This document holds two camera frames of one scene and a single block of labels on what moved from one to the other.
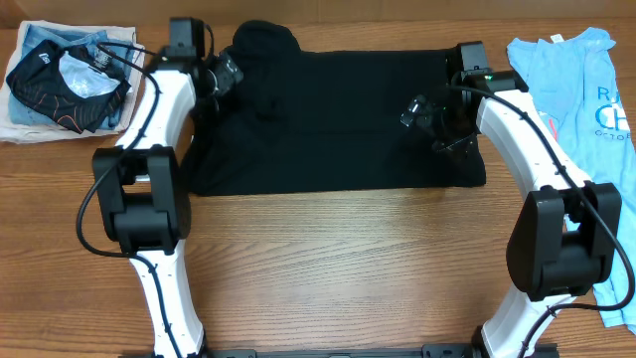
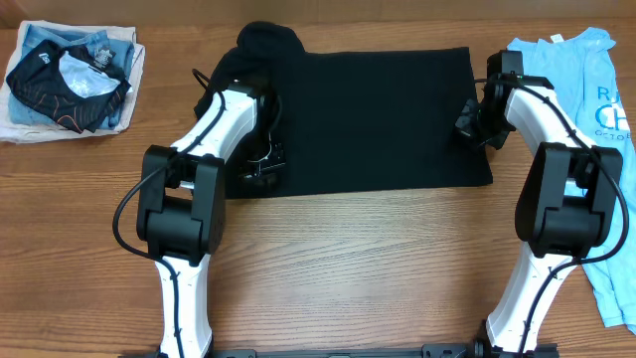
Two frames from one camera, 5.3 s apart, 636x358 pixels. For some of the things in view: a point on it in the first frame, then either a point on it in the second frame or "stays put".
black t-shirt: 319,118 stays put
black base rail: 429,351 stays put
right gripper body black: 452,129 → 485,125
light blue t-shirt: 572,79 stays put
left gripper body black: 223,76 → 264,167
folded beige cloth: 19,132 stays put
